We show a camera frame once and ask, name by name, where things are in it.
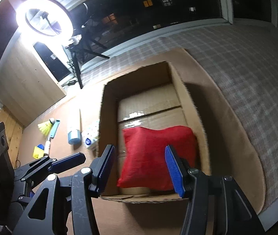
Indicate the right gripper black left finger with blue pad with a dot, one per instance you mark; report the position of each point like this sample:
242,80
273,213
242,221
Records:
71,195

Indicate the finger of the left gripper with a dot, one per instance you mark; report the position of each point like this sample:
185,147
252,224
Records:
66,163

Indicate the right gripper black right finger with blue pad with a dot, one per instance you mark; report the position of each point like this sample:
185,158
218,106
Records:
233,213

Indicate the blue tape roll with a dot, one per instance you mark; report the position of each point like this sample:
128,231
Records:
74,137

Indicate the yellow card packet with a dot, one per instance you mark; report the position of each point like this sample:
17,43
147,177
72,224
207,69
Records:
38,152

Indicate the yellow shuttlecock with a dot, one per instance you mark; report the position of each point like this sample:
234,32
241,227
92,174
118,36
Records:
46,126

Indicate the white tissue pack blue print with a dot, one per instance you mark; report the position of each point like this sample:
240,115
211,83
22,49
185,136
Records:
90,137

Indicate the red cloth pillow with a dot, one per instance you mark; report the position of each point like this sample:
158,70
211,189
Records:
145,164

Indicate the blue round tape measure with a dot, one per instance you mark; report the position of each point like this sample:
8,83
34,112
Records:
40,146

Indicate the blue plastic comb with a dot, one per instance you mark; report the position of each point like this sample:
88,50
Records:
54,129

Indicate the wooden plank headboard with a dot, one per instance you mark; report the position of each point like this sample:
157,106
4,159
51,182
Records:
13,131

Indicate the black power strip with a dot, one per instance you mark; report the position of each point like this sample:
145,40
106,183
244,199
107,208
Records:
69,83

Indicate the light wooden cabinet panel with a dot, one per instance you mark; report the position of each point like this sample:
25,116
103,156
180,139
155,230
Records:
27,87

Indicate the brown cardboard box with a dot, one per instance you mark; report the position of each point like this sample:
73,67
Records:
154,97

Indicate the black tripod stand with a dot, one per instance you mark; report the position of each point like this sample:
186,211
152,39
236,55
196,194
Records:
80,42

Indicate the plaid bed sheet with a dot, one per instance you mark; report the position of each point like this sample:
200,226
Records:
243,62

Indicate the bright ring light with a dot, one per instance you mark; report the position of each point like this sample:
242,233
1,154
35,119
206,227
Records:
47,19

